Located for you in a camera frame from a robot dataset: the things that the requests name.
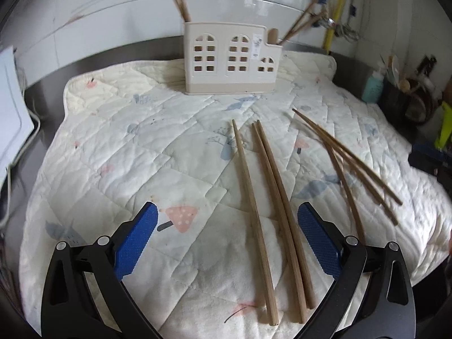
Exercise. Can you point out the brown round board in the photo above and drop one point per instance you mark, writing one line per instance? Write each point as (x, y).
(448, 90)

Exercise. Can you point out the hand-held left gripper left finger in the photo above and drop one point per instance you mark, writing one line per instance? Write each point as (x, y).
(139, 233)

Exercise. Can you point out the dark frying pan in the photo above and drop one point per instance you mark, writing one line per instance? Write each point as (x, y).
(423, 102)

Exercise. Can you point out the cream house-shaped utensil holder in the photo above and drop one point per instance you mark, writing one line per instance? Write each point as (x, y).
(222, 81)

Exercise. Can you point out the white quilted mat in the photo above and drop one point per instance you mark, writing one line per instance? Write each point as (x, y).
(141, 148)

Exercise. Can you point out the wooden spoon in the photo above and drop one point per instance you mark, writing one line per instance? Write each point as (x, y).
(405, 84)

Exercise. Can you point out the black utensil pot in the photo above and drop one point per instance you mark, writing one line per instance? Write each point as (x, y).
(393, 99)

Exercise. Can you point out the teal plastic bottle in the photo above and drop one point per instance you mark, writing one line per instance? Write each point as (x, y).
(373, 84)

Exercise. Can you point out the white microwave oven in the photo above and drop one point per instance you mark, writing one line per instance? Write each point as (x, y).
(12, 113)

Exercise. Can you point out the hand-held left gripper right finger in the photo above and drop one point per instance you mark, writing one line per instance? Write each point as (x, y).
(316, 235)

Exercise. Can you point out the yellow gas pipe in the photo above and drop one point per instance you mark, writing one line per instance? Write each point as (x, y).
(335, 10)

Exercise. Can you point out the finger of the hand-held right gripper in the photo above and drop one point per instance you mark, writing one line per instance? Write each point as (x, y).
(429, 167)
(429, 150)

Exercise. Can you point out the white plastic spoon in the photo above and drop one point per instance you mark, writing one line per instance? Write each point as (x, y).
(392, 65)

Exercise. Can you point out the green dish rack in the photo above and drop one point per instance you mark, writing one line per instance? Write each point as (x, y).
(445, 127)

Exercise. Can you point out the wooden spatula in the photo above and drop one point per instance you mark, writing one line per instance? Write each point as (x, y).
(272, 36)

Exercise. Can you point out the metal pipe valve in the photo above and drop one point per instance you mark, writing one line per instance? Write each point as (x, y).
(340, 30)

